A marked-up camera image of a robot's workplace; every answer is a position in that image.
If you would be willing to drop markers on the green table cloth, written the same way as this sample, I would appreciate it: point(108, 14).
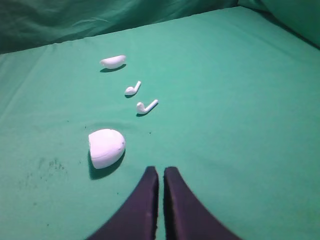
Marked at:
point(229, 97)

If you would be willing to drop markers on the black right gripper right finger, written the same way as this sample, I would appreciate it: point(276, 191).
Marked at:
point(185, 217)

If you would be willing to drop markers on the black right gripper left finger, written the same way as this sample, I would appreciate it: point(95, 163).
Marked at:
point(137, 218)

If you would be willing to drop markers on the white earbud far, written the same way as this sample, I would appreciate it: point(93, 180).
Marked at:
point(132, 90)

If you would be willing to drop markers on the white earphone case body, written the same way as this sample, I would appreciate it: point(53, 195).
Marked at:
point(106, 146)

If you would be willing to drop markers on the white earphone case lid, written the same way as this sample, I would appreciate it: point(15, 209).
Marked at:
point(113, 62)

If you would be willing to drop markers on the green backdrop cloth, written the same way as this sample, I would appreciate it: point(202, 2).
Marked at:
point(26, 24)

